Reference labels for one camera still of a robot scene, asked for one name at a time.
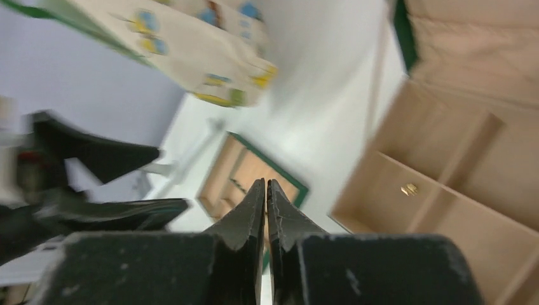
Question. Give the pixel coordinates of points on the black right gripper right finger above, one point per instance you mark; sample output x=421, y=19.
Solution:
x=311, y=266

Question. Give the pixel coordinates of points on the green jewelry box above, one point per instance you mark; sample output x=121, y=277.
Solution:
x=457, y=152

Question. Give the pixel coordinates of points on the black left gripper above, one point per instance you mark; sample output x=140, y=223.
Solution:
x=28, y=172

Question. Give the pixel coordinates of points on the white cartoon print garment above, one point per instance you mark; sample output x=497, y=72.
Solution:
x=215, y=50

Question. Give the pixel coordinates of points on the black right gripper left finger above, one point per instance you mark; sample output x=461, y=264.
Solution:
x=135, y=268

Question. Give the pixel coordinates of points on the green jewelry tray insert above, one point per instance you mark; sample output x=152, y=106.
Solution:
x=252, y=177

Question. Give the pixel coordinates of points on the mint cartoon print garment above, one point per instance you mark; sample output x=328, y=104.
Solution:
x=67, y=14

